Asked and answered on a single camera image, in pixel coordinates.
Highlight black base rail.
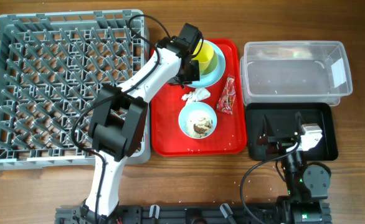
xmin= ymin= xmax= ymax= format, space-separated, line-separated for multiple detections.
xmin=54 ymin=202 xmax=332 ymax=224

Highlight black tray bin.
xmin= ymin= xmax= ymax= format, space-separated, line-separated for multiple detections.
xmin=245 ymin=103 xmax=338 ymax=161

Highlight food scraps in bowl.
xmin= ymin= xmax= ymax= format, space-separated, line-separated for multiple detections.
xmin=186 ymin=110 xmax=213 ymax=139

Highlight crumpled white napkin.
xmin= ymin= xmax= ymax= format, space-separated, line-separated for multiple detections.
xmin=181 ymin=88 xmax=211 ymax=105

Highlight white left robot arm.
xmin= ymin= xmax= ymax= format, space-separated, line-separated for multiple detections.
xmin=80 ymin=24 xmax=203 ymax=223

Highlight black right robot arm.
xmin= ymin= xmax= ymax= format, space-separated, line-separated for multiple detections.
xmin=257 ymin=113 xmax=332 ymax=223

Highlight light blue plate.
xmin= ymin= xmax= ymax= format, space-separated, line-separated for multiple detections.
xmin=189 ymin=40 xmax=226 ymax=88

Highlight grey dishwasher rack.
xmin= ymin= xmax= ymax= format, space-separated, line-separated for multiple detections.
xmin=0 ymin=9 xmax=149 ymax=170

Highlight red snack wrapper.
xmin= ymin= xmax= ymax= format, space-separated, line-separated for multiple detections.
xmin=216 ymin=75 xmax=236 ymax=114

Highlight yellow plastic cup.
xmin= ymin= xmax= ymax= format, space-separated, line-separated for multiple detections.
xmin=192 ymin=41 xmax=214 ymax=72

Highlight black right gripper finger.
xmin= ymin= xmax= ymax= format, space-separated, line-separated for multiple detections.
xmin=257 ymin=115 xmax=275 ymax=146
xmin=295 ymin=111 xmax=306 ymax=132

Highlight light blue food bowl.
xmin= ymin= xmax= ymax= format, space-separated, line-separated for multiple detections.
xmin=178 ymin=102 xmax=217 ymax=139

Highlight clear plastic bin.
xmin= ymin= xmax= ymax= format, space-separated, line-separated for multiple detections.
xmin=240 ymin=40 xmax=353 ymax=106

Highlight red plastic tray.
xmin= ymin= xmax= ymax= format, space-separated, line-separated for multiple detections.
xmin=150 ymin=39 xmax=247 ymax=157

